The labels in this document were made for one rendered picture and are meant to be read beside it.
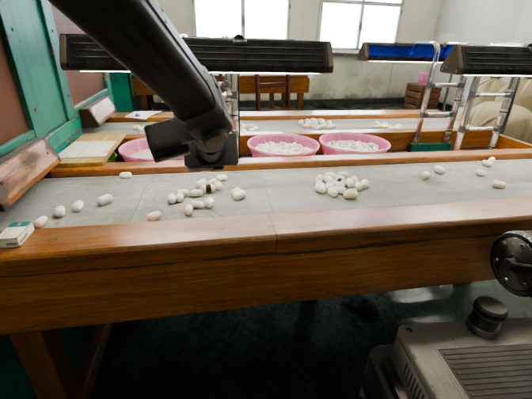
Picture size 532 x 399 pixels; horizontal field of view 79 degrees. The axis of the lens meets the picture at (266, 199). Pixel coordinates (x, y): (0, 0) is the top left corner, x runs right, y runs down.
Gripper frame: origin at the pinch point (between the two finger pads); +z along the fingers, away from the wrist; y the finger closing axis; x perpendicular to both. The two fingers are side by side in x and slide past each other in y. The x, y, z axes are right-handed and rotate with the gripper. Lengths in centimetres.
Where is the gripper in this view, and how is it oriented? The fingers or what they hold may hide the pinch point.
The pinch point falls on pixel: (212, 165)
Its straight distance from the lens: 72.4
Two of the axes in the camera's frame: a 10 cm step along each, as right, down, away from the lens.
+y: -9.9, 0.6, -1.5
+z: -1.3, 2.2, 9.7
